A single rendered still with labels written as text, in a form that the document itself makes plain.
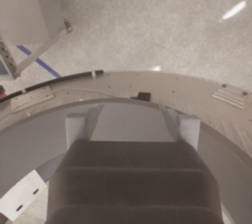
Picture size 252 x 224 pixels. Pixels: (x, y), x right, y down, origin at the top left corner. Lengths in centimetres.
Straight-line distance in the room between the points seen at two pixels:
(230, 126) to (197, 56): 84
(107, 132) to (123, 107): 15
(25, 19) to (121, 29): 57
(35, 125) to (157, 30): 95
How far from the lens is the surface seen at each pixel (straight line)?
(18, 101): 87
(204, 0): 129
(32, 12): 114
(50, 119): 68
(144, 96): 66
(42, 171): 101
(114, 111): 64
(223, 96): 71
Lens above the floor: 124
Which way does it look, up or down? 51 degrees down
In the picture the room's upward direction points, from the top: 168 degrees counter-clockwise
